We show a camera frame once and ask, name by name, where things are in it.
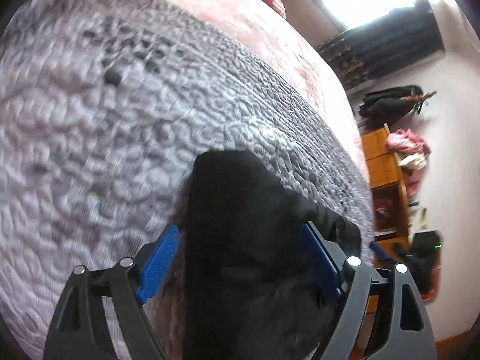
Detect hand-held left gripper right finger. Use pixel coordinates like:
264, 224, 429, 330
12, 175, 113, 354
301, 222, 437, 360

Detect pink bed sheet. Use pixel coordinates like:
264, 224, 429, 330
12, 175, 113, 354
34, 0, 370, 203

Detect black bag on shelf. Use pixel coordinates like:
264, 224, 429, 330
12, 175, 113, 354
358, 85, 437, 128

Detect wooden shelf unit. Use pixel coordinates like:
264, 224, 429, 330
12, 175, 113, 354
361, 127, 413, 248

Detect grey quilted blanket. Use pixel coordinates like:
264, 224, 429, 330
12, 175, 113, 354
0, 0, 376, 357

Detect pink clothes pile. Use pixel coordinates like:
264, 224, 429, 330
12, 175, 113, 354
386, 128, 432, 158

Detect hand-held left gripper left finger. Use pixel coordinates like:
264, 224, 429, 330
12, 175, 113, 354
43, 224, 181, 360

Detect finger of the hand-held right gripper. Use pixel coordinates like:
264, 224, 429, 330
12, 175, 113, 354
369, 241, 394, 264

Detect black pants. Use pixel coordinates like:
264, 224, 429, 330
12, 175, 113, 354
176, 150, 362, 360

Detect dark patterned curtain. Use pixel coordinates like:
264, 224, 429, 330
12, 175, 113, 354
317, 0, 447, 91

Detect white cloth bundle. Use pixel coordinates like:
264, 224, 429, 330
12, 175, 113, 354
397, 154, 428, 170

